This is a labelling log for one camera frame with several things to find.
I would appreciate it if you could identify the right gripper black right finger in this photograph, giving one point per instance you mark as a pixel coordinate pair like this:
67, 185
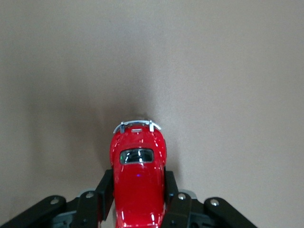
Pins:
175, 209

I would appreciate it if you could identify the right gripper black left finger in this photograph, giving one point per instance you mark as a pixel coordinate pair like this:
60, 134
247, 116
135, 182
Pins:
104, 190

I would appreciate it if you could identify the red beetle toy car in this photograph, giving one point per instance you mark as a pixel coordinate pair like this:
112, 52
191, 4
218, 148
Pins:
137, 190

